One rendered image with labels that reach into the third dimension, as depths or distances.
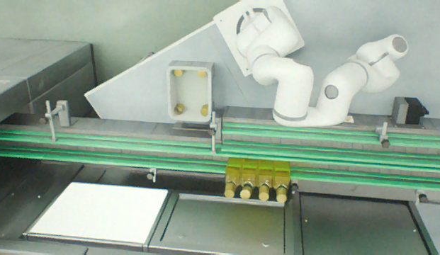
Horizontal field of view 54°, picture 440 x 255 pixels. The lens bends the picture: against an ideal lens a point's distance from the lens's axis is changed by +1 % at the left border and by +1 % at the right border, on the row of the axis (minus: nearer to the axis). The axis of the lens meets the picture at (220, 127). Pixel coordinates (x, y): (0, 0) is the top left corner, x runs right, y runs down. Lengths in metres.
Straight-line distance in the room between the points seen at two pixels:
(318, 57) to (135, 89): 0.75
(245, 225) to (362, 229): 0.42
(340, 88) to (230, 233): 0.66
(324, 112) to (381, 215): 0.71
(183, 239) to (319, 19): 0.92
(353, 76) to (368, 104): 0.65
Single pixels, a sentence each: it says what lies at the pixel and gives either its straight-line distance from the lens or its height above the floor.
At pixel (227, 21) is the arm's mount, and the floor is 0.81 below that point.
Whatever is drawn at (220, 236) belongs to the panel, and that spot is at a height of 1.23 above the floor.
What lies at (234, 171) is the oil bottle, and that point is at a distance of 1.53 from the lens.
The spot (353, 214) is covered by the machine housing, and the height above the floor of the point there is 0.99.
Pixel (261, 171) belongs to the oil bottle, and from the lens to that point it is 1.53.
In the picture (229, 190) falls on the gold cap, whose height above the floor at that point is 1.16.
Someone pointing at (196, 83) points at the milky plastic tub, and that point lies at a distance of 1.72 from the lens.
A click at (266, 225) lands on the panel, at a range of 1.53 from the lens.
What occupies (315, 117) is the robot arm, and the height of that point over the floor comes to 1.34.
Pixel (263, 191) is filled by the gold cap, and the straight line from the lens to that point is 1.44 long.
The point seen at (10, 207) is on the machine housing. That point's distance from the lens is 1.84.
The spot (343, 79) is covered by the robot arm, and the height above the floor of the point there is 1.34.
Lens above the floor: 2.36
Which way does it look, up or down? 64 degrees down
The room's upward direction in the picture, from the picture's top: 162 degrees counter-clockwise
